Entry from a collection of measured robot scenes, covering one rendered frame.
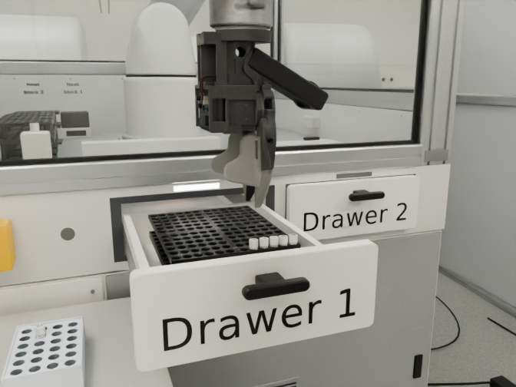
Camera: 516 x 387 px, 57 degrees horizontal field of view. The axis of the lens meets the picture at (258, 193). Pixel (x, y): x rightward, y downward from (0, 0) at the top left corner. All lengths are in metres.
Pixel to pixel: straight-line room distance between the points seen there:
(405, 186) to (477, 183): 1.78
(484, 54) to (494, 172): 0.60
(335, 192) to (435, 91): 0.30
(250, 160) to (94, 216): 0.34
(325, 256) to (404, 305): 0.59
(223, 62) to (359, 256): 0.28
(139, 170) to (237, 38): 0.34
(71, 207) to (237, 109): 0.37
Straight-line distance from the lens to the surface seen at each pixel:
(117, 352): 0.70
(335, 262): 0.57
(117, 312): 0.81
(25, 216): 0.83
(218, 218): 0.77
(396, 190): 0.99
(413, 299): 1.14
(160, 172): 0.82
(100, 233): 0.83
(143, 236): 0.86
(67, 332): 0.70
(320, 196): 0.90
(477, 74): 2.78
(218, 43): 0.57
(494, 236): 2.71
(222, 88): 0.55
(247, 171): 0.57
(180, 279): 0.51
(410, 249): 1.08
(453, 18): 1.07
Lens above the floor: 1.12
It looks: 13 degrees down
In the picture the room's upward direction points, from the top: straight up
